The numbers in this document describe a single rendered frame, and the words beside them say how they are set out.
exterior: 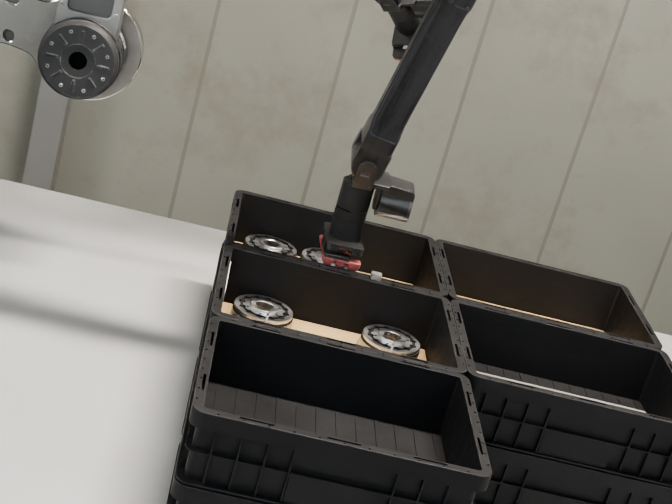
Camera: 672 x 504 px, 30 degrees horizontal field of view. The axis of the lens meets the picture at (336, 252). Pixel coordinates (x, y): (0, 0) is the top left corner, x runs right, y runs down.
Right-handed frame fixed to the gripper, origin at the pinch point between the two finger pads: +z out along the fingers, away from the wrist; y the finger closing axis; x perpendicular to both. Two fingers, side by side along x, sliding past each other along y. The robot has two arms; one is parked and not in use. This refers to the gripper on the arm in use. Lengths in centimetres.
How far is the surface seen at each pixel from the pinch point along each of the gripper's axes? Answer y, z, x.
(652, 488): -42, 6, -51
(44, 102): 161, 29, 68
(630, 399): -14, 4, -56
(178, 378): -14.8, 17.3, 23.5
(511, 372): -12.8, 4.4, -33.2
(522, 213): 167, 31, -86
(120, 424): -33.7, 17.1, 31.9
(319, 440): -68, -6, 8
